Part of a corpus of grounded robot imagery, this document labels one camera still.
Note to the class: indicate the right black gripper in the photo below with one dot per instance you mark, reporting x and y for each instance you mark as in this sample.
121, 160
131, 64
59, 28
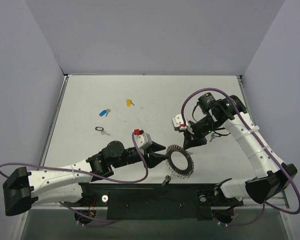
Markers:
200, 129

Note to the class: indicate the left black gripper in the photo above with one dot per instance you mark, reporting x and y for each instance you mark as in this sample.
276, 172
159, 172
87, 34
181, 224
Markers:
148, 155

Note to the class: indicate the black tag key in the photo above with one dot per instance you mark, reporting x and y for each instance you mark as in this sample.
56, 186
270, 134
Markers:
101, 130
213, 136
167, 180

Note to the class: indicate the metal key organizer disc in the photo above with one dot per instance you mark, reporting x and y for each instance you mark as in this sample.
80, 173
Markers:
179, 161

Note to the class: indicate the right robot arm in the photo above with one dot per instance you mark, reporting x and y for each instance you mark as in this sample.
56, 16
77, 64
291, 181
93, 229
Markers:
272, 174

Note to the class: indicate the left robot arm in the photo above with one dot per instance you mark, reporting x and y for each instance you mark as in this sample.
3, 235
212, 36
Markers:
24, 188

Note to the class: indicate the yellow tag key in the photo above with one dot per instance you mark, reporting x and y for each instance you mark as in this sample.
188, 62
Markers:
129, 103

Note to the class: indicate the blue tag key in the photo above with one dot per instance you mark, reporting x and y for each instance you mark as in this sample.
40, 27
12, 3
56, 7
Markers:
104, 112

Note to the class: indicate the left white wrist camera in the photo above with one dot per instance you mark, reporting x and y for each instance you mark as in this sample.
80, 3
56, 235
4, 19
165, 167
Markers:
142, 139

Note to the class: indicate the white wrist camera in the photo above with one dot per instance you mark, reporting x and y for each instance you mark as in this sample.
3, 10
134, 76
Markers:
179, 124
142, 139

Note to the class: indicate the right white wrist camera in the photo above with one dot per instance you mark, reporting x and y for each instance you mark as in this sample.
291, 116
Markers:
179, 124

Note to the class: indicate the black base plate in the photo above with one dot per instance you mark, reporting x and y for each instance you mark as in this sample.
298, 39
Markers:
153, 201

